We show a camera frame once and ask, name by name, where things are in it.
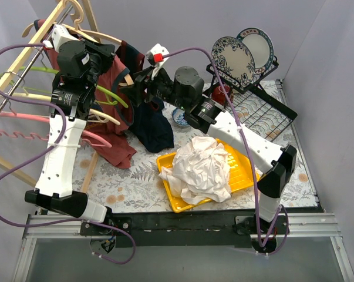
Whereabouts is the blue white small bowl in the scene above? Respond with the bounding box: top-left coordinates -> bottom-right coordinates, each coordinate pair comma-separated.
172,108 -> 190,128

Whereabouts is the red mug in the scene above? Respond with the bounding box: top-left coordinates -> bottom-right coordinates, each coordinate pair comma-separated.
211,84 -> 230,106

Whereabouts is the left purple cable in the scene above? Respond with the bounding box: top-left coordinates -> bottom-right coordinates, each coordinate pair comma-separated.
0,42 -> 136,265

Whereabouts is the wooden clothes rack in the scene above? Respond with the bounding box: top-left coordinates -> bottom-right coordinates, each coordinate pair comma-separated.
0,1 -> 97,186

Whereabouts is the red tank top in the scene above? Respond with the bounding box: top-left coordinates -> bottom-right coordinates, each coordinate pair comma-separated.
46,46 -> 137,170

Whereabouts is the green hanger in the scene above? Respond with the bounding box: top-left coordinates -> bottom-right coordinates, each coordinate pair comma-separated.
0,67 -> 128,108

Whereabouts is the cream hanger front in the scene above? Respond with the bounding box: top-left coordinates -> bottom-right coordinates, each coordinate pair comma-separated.
13,92 -> 120,126

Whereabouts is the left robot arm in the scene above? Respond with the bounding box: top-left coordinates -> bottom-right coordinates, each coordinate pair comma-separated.
25,40 -> 115,235

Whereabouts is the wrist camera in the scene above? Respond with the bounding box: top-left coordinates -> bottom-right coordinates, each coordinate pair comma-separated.
42,24 -> 78,52
146,43 -> 169,80

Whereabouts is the black wire dish rack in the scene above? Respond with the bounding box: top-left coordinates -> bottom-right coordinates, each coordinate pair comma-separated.
219,58 -> 298,145

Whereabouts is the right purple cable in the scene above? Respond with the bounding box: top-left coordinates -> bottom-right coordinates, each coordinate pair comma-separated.
161,46 -> 291,255

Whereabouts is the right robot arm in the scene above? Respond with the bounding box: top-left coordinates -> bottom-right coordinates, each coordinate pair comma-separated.
120,66 -> 297,234

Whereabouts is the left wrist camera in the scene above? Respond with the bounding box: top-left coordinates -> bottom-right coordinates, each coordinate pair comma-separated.
42,24 -> 78,52

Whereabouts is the floral blue plate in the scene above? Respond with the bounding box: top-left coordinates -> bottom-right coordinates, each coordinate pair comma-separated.
211,36 -> 255,88

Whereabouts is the white tank top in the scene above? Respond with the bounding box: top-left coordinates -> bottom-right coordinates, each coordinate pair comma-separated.
159,136 -> 231,205

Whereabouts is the pink hanger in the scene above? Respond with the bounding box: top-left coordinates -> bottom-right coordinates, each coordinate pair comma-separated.
0,112 -> 112,148

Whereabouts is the green rimmed white plate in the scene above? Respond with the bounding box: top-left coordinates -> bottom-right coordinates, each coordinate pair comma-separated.
236,27 -> 274,73

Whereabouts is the navy tank top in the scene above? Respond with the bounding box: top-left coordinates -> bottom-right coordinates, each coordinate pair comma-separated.
116,41 -> 174,153

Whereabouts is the purple cable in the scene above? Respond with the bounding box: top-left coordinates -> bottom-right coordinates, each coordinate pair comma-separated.
0,42 -> 136,265
161,46 -> 291,255

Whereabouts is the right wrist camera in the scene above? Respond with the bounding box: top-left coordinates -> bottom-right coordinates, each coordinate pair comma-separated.
146,43 -> 169,80

